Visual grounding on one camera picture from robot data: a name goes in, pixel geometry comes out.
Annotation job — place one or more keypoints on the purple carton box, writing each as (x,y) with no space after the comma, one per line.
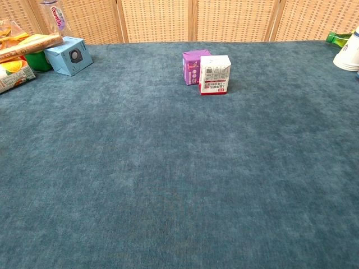
(191,66)

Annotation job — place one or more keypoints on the white box with red band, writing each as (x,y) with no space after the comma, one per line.
(214,74)

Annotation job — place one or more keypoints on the light blue speaker box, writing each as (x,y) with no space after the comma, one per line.
(70,56)

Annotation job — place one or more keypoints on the teal blue tablecloth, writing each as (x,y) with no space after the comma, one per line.
(179,168)

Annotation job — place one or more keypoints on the woven rattan folding screen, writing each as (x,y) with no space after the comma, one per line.
(179,19)

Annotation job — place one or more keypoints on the green plastic cup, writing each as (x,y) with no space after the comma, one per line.
(37,60)

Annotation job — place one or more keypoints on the clear plastic bottle purple label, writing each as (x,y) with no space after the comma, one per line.
(57,17)

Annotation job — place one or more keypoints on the orange juice carton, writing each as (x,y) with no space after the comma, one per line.
(14,75)

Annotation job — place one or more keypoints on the long tan snack package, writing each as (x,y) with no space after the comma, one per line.
(26,46)

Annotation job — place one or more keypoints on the green plastic bottle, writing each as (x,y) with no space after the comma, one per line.
(338,38)

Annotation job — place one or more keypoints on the stack of white paper cups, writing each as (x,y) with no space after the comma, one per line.
(349,53)

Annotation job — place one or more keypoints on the orange yellow snack bag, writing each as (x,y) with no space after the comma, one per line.
(9,32)

